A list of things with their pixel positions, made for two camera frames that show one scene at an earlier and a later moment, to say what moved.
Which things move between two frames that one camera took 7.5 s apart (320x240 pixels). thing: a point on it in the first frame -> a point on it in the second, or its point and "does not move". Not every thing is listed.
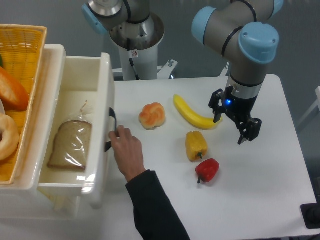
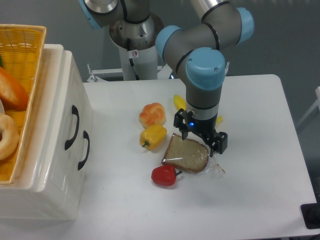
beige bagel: (10, 140) does not move
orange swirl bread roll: (152, 115) does not move
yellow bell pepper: (196, 145) -> (152, 137)
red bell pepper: (207, 170) -> (165, 175)
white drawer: (79, 158) -> (56, 151)
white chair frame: (317, 93) does not move
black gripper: (241, 108) -> (185, 121)
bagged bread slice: (71, 145) -> (190, 155)
